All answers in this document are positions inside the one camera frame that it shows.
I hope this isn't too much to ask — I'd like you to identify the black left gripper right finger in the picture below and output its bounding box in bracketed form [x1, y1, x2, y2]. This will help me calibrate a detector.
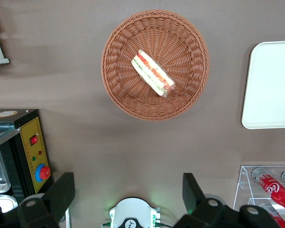
[174, 172, 285, 228]

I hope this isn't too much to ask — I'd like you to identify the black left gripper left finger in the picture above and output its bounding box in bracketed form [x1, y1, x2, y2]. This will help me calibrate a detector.
[0, 172, 76, 228]

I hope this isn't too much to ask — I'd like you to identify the triangle sandwich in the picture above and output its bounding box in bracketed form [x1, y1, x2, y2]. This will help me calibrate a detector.
[130, 49, 176, 98]

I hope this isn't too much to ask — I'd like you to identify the beige plastic tray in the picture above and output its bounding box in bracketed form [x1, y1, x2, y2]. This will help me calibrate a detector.
[241, 40, 285, 130]

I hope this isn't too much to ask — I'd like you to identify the grey snack display tray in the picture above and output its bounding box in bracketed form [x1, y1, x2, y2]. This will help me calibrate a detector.
[0, 16, 10, 66]

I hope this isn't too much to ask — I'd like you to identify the brown round wicker basket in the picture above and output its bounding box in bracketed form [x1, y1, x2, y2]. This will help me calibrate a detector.
[101, 9, 210, 122]

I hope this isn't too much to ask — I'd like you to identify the clear acrylic bottle rack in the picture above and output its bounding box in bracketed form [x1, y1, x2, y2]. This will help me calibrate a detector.
[233, 165, 285, 228]

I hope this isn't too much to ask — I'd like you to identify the black food warmer machine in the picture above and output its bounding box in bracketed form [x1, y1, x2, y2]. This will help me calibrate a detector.
[0, 108, 72, 228]

